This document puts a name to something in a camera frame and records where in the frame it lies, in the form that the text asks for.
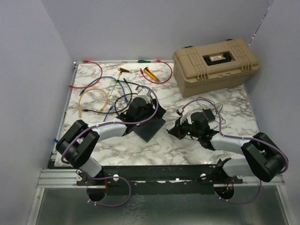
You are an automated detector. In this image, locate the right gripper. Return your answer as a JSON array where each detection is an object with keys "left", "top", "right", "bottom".
[{"left": 168, "top": 116, "right": 201, "bottom": 140}]

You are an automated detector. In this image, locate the black network switch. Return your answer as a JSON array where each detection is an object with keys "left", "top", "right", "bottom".
[{"left": 134, "top": 118, "right": 165, "bottom": 143}]

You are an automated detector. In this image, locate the black power adapter with cable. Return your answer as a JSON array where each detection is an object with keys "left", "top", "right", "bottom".
[{"left": 197, "top": 97, "right": 226, "bottom": 129}]

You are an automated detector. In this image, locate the thin black cable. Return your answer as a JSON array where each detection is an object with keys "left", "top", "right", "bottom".
[{"left": 83, "top": 108, "right": 118, "bottom": 114}]

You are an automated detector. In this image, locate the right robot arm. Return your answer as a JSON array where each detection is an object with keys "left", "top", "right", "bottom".
[{"left": 168, "top": 112, "right": 287, "bottom": 183}]

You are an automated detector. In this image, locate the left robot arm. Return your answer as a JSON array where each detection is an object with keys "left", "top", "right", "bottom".
[{"left": 56, "top": 97, "right": 166, "bottom": 185}]

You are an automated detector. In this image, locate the yellow black utility knife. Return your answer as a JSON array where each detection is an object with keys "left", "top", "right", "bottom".
[{"left": 143, "top": 67, "right": 159, "bottom": 82}]

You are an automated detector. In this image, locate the tan plastic toolbox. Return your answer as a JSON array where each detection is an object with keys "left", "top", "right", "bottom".
[{"left": 172, "top": 39, "right": 260, "bottom": 98}]

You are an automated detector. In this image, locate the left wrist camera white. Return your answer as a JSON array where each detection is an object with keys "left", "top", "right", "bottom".
[{"left": 136, "top": 87, "right": 151, "bottom": 104}]

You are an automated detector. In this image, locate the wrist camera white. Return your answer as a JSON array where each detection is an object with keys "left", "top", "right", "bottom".
[
  {"left": 136, "top": 87, "right": 151, "bottom": 104},
  {"left": 176, "top": 107, "right": 189, "bottom": 124}
]

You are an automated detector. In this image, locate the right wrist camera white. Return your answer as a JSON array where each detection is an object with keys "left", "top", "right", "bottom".
[{"left": 176, "top": 107, "right": 189, "bottom": 124}]

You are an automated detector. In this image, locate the black braided ethernet cable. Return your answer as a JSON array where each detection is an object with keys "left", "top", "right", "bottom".
[{"left": 114, "top": 78, "right": 141, "bottom": 115}]

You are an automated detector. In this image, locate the yellow ethernet cable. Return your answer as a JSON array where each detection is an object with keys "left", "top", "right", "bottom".
[{"left": 78, "top": 88, "right": 109, "bottom": 118}]

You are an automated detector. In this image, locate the yellow black T-handle wrench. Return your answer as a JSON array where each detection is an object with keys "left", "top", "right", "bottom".
[{"left": 114, "top": 67, "right": 130, "bottom": 85}]

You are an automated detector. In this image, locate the green handled screwdriver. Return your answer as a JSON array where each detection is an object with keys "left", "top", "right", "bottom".
[{"left": 122, "top": 60, "right": 156, "bottom": 63}]

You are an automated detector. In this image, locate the red ethernet cable right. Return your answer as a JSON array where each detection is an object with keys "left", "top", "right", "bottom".
[{"left": 139, "top": 58, "right": 173, "bottom": 83}]

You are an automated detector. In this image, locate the red ethernet cable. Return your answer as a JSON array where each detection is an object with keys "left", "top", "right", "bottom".
[
  {"left": 139, "top": 58, "right": 173, "bottom": 83},
  {"left": 68, "top": 60, "right": 104, "bottom": 89}
]

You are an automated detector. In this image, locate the black mounting rail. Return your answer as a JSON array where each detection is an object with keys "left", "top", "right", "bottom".
[{"left": 46, "top": 164, "right": 272, "bottom": 195}]

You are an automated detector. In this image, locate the red ethernet cable left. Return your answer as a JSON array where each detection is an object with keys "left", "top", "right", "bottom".
[{"left": 68, "top": 60, "right": 104, "bottom": 89}]

